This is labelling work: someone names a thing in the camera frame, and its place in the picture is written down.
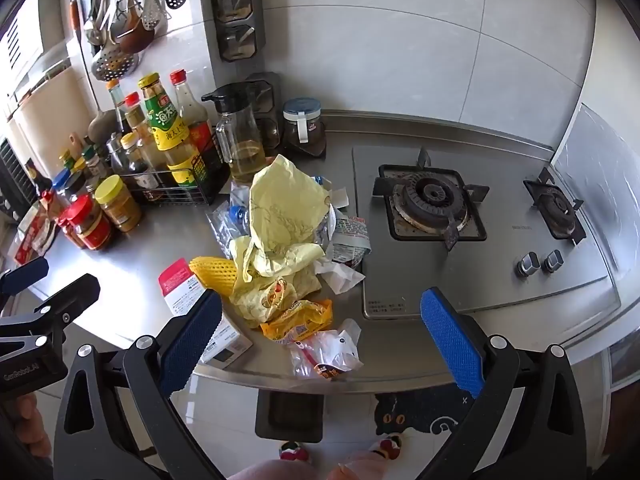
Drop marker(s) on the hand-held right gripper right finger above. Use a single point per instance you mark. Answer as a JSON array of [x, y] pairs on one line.
[[452, 345]]

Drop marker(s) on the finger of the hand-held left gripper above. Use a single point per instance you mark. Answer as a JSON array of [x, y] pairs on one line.
[[22, 274], [70, 297]]

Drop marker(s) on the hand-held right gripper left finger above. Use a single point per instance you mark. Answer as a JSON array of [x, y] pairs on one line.
[[192, 340]]

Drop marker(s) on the yellow printed plastic bag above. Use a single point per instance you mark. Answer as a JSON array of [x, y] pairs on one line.
[[270, 302]]

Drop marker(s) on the black trash bin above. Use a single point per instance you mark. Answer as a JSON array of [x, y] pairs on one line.
[[290, 417]]

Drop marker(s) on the white tissue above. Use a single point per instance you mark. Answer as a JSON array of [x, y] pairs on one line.
[[342, 275]]

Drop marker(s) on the yellow paper bag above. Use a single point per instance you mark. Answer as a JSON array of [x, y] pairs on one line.
[[285, 195]]

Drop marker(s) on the person's left hand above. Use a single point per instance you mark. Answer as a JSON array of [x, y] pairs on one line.
[[30, 422]]

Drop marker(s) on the red food packet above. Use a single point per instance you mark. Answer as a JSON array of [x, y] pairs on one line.
[[30, 240]]

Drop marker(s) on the red and white carton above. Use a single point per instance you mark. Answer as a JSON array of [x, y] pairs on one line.
[[177, 282]]

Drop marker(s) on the small red lid jar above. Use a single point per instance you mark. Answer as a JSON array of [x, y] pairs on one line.
[[67, 234]]

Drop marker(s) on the yellow foam fruit net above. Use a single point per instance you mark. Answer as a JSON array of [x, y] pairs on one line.
[[212, 272]]

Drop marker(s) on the large red lid jar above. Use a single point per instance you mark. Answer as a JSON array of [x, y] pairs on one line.
[[92, 230]]

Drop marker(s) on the black cat floor mat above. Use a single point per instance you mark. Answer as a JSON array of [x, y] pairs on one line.
[[415, 410]]

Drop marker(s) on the stainless steel gas hob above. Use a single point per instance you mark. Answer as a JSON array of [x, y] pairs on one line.
[[490, 275]]

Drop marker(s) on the blue lid dark jar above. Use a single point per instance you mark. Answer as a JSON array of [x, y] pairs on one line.
[[70, 187]]

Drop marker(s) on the black slatted rack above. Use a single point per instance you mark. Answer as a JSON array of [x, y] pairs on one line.
[[15, 175]]

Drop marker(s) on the yellow lid jar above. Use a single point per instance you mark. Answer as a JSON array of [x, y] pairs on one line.
[[120, 210]]

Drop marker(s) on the orange snack wrapper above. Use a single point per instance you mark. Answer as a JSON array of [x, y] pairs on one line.
[[300, 320]]

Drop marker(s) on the silver hob knob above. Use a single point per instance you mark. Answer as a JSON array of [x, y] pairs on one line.
[[554, 261], [528, 264]]

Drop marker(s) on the crushed clear plastic bottle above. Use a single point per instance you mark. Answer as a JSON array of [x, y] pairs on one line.
[[219, 225]]

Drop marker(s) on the patterned slipper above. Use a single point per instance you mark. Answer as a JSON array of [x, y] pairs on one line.
[[294, 452], [387, 447]]

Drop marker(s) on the clear wrapper with red print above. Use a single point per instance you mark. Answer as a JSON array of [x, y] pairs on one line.
[[330, 352]]

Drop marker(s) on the clear plastic bottle blue cap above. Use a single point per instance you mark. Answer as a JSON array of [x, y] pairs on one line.
[[238, 215]]

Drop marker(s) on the large black burner grate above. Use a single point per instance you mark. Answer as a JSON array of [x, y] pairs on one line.
[[430, 200]]

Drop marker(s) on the silver printed wrapper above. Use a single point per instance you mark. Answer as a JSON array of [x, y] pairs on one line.
[[350, 237]]

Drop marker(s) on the pink fleece clothing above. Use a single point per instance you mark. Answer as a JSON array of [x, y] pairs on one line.
[[300, 471]]

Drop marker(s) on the small black burner grate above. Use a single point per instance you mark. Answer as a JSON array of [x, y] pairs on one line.
[[557, 207]]

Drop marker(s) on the white paper scrap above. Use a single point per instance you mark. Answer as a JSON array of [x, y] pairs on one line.
[[340, 196]]

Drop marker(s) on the glass oil jug black lid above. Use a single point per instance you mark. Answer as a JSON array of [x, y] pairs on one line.
[[245, 135]]

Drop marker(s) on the aluminium foil splash guard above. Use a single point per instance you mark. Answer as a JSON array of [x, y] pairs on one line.
[[595, 175]]

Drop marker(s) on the red cap dark sauce bottle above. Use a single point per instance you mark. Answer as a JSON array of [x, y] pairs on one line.
[[192, 110]]

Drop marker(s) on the steel perforated skimmer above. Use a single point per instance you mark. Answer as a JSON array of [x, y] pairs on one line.
[[115, 65]]

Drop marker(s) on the dark jar, white lid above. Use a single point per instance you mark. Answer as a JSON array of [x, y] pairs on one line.
[[302, 125]]

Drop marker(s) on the brown ladle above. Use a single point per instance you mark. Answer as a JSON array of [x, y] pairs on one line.
[[137, 35]]

